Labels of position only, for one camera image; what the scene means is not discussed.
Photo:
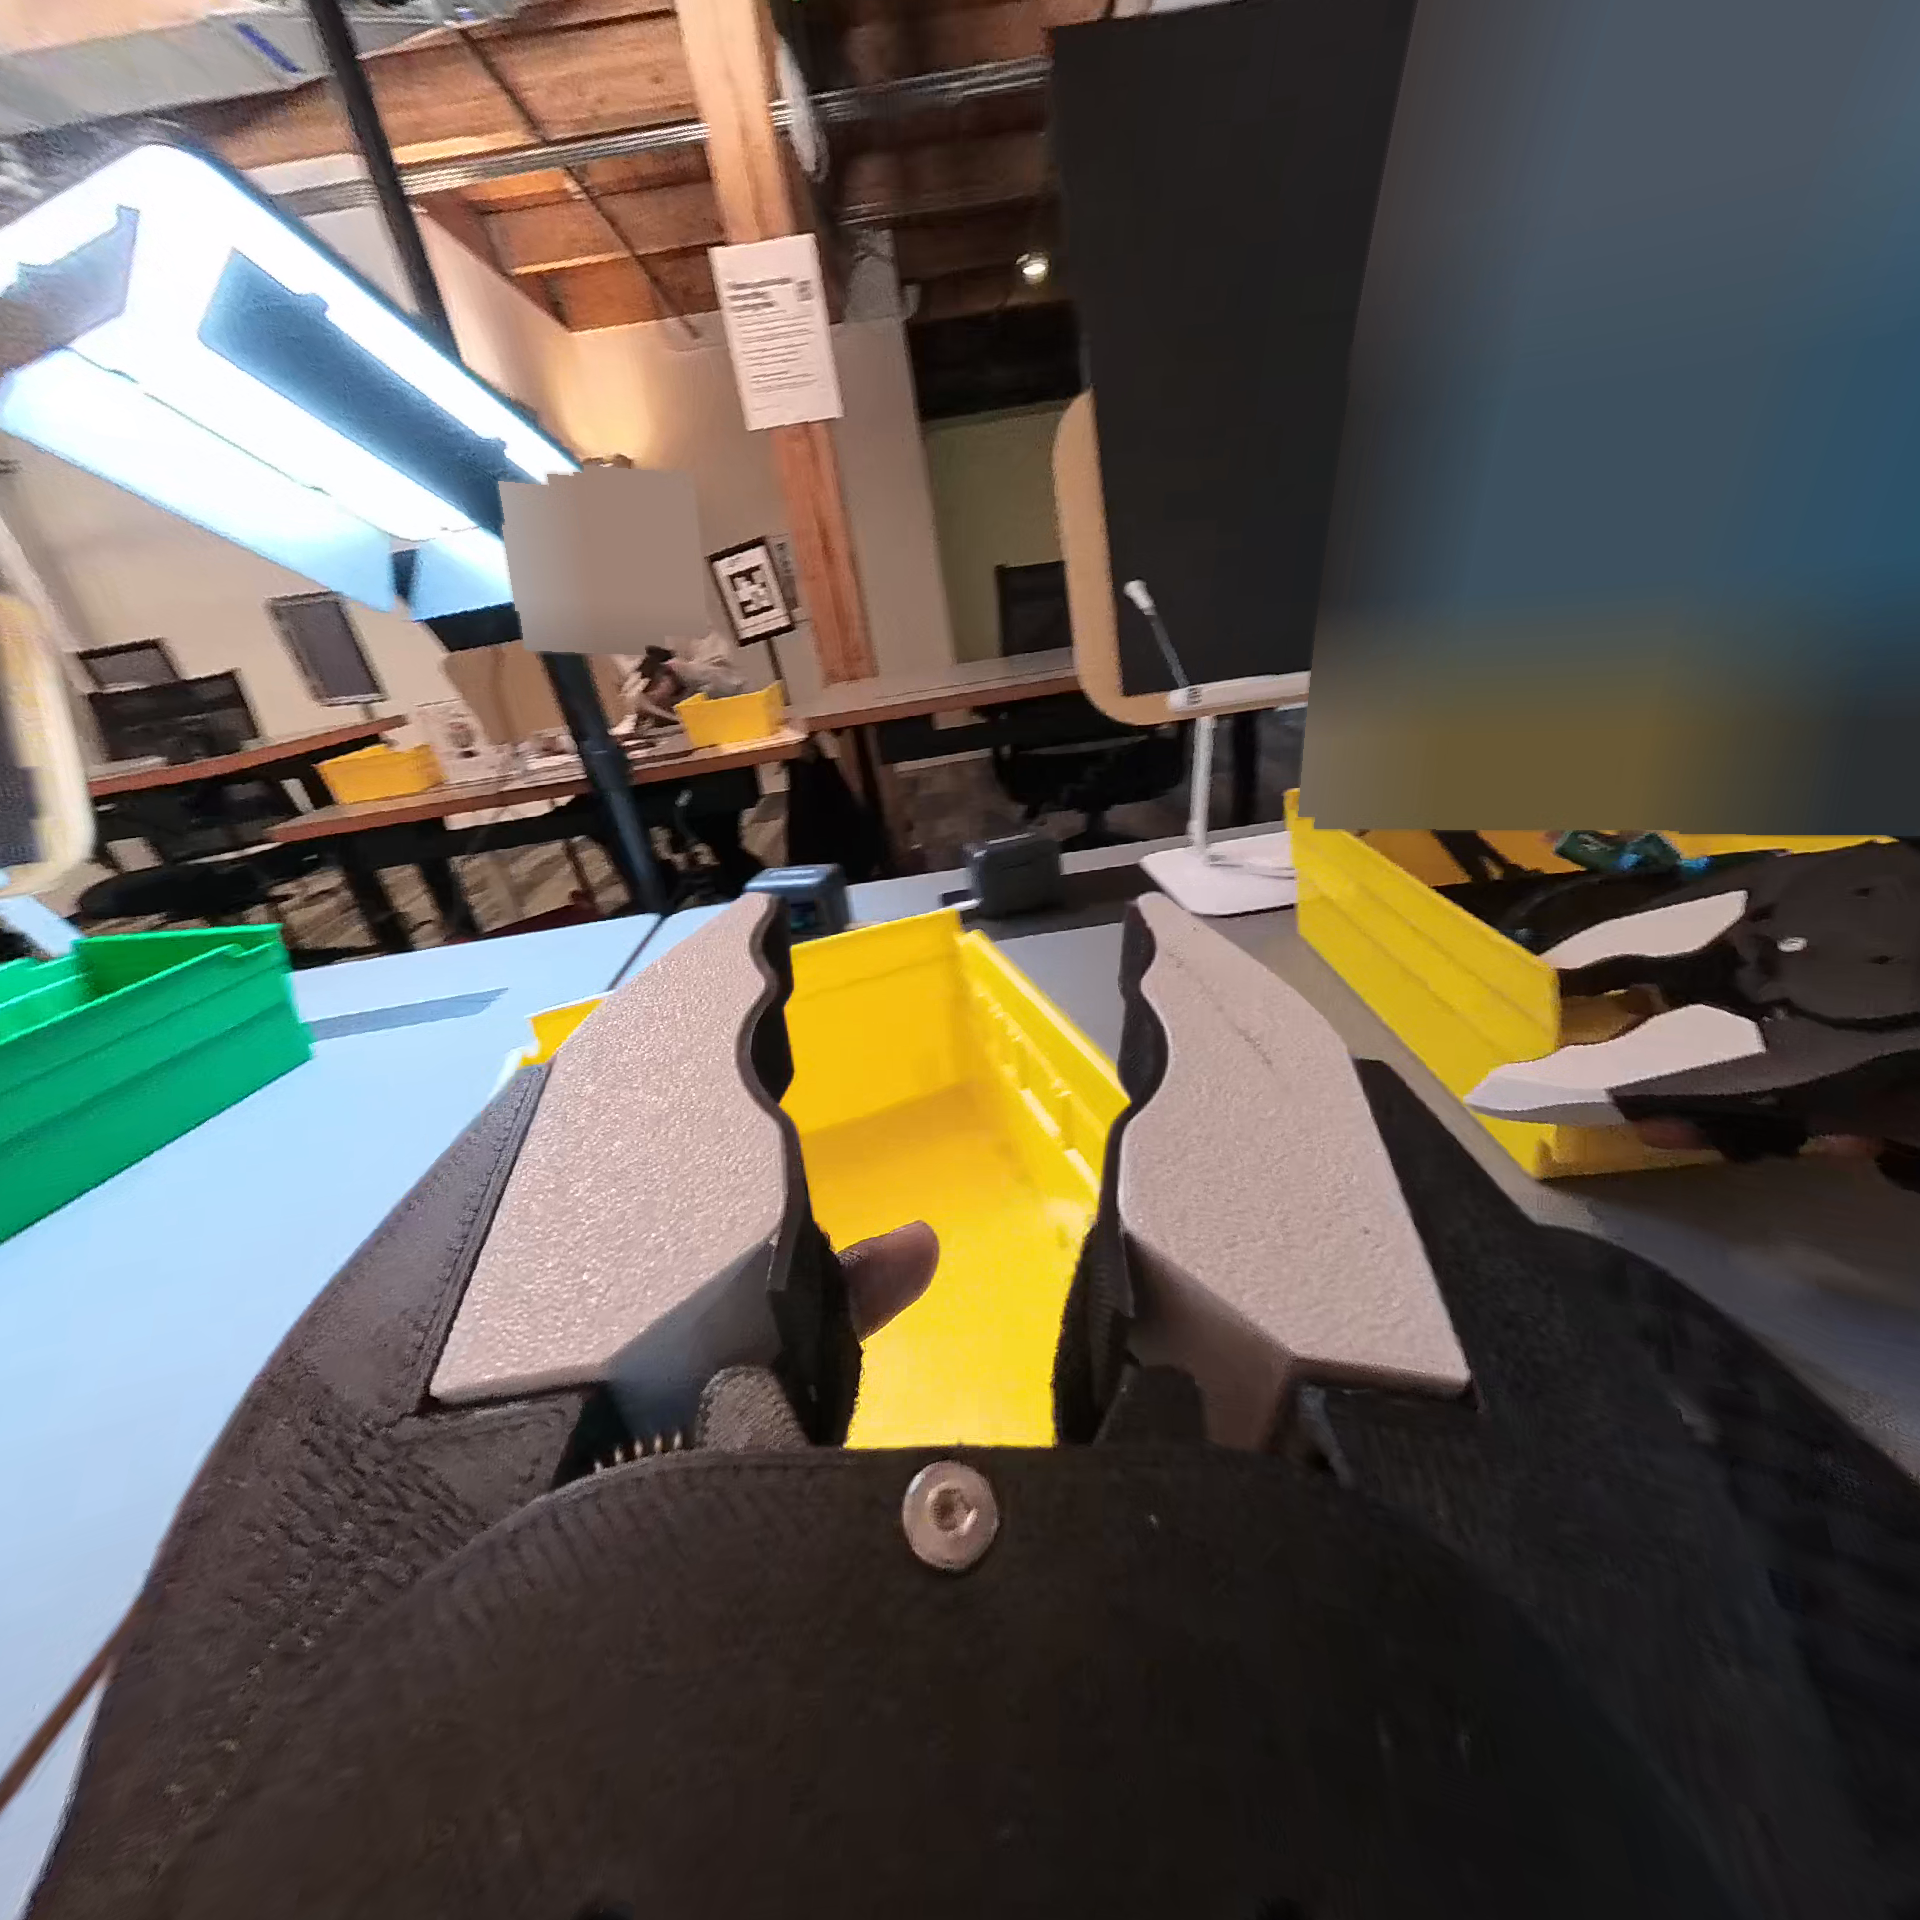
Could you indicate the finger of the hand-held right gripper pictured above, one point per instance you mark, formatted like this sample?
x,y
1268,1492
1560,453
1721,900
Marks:
x,y
1652,926
1636,1059

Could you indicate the white paper notice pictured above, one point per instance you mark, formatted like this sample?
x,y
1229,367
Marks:
x,y
779,330

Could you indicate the green plastic bin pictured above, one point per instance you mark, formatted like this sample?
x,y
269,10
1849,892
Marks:
x,y
149,1050

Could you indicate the framed black white tag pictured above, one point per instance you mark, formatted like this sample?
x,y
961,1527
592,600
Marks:
x,y
751,594

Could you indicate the person's right hand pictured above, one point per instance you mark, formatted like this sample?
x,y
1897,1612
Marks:
x,y
1681,1135

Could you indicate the yellow storage bin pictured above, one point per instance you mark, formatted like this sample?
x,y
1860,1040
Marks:
x,y
733,717
383,776

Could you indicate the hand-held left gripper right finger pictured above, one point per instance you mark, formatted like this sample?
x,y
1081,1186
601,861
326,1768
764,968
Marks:
x,y
1260,1186

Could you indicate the yellow plastic bin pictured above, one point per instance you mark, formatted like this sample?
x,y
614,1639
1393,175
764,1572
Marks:
x,y
1425,990
961,1200

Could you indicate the black rectangular box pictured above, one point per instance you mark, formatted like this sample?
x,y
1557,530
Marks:
x,y
1014,878

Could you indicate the black board with tan edge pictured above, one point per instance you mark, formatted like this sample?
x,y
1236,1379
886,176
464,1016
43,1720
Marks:
x,y
1200,301

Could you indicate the small dark cube box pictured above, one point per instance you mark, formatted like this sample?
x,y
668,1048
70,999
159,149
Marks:
x,y
796,902

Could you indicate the long wooden workbench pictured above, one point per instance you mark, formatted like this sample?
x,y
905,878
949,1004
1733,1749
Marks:
x,y
599,770

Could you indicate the thin black light stand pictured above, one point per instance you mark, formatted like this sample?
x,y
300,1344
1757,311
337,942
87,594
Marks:
x,y
372,149

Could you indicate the person's left hand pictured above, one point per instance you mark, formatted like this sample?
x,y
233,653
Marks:
x,y
892,1277

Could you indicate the bright led light panel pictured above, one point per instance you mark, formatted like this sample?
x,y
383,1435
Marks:
x,y
91,406

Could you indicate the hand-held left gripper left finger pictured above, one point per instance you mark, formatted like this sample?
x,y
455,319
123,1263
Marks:
x,y
630,1171

